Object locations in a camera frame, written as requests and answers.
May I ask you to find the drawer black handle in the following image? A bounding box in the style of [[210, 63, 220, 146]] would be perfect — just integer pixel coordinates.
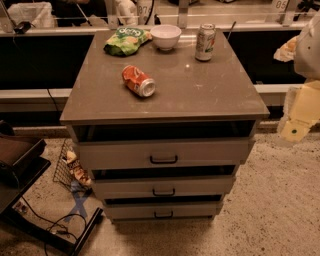
[[149, 155, 179, 165], [153, 211, 173, 219], [152, 188, 175, 197]]

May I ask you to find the black metal stand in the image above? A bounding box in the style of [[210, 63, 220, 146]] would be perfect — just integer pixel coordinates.
[[0, 120, 102, 256]]

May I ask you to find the middle drawer black handle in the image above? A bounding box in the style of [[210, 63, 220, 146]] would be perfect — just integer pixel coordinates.
[[152, 188, 175, 197]]

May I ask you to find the green chip bag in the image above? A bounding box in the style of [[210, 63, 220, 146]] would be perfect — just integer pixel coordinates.
[[104, 27, 152, 56]]

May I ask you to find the grey drawer cabinet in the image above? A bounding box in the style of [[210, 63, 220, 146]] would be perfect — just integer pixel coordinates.
[[61, 30, 269, 222]]

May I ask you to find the brown snack bag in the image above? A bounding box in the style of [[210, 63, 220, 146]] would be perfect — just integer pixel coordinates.
[[66, 151, 91, 187]]

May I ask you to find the white ceramic bowl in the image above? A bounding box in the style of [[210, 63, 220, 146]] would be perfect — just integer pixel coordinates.
[[150, 25, 182, 51]]

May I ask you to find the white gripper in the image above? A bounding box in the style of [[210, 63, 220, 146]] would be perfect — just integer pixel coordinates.
[[273, 11, 320, 143]]

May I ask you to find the green white soda can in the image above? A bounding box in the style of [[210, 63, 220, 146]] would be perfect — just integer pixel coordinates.
[[195, 23, 216, 61]]

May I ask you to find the bottom drawer black handle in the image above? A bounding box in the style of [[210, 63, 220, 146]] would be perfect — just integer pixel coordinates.
[[153, 211, 173, 219]]

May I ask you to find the black floor cable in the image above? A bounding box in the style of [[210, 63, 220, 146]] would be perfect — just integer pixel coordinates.
[[20, 196, 88, 256]]

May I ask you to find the orange red soda can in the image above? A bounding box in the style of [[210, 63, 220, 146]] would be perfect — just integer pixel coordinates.
[[122, 65, 156, 97]]

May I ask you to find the blue tape cross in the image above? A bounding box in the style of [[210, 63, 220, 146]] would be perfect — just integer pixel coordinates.
[[64, 181, 92, 222]]

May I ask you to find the wire mesh basket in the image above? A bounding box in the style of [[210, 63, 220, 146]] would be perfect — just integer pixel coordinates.
[[53, 139, 79, 192]]

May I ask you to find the top drawer black handle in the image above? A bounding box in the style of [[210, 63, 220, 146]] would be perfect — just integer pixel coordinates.
[[149, 155, 179, 165]]

